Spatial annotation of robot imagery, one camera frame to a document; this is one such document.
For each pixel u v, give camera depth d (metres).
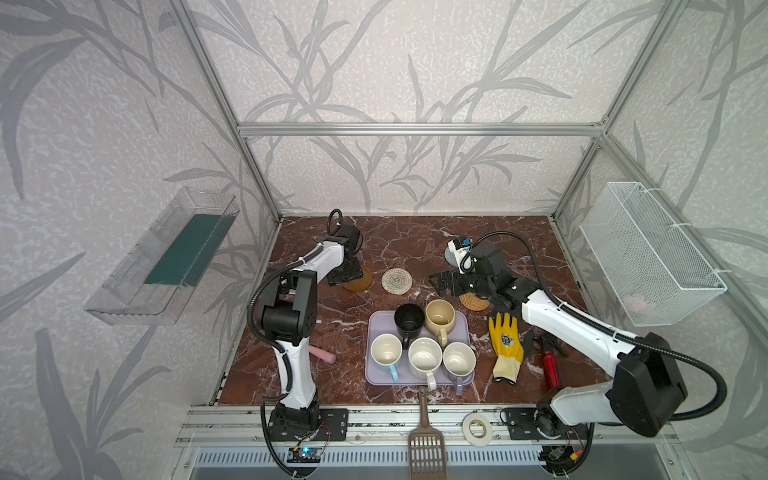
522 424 0.73
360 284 0.98
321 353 0.84
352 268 0.88
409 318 0.85
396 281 1.01
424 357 0.84
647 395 0.41
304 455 0.71
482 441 0.71
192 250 0.67
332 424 0.74
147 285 0.63
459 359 0.83
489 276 0.62
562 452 0.74
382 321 0.93
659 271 0.62
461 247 0.72
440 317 0.91
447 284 0.74
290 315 0.53
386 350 0.85
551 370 0.80
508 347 0.85
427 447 0.71
